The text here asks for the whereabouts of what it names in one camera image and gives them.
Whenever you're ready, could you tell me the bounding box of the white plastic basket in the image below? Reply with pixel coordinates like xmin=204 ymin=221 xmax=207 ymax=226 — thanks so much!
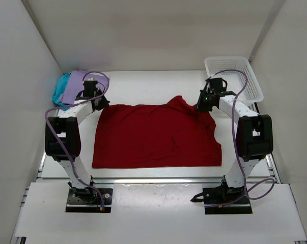
xmin=204 ymin=56 xmax=264 ymax=106

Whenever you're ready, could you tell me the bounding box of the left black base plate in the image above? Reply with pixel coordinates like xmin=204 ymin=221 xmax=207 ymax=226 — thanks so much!
xmin=65 ymin=188 xmax=113 ymax=213

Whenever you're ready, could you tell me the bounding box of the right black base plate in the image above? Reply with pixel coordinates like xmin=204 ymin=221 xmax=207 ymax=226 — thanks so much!
xmin=203 ymin=186 xmax=253 ymax=215

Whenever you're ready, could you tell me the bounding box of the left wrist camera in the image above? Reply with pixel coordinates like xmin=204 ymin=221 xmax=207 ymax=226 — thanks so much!
xmin=86 ymin=77 xmax=97 ymax=82

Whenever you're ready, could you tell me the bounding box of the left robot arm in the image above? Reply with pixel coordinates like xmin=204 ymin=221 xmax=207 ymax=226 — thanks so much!
xmin=45 ymin=76 xmax=110 ymax=208

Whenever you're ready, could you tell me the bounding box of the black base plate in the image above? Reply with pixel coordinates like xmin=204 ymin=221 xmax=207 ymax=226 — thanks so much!
xmin=203 ymin=186 xmax=253 ymax=215
xmin=65 ymin=188 xmax=113 ymax=213

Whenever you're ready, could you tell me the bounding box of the red garment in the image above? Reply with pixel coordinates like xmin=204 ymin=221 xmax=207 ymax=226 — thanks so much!
xmin=92 ymin=96 xmax=222 ymax=169

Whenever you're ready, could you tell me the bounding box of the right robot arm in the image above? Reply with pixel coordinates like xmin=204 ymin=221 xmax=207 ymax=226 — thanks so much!
xmin=191 ymin=78 xmax=273 ymax=208

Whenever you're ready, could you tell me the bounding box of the teal t-shirt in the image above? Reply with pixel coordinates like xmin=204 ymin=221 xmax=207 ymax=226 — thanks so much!
xmin=52 ymin=73 xmax=71 ymax=111

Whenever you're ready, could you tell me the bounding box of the lavender t-shirt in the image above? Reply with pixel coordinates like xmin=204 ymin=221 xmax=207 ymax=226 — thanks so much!
xmin=65 ymin=70 xmax=110 ymax=104

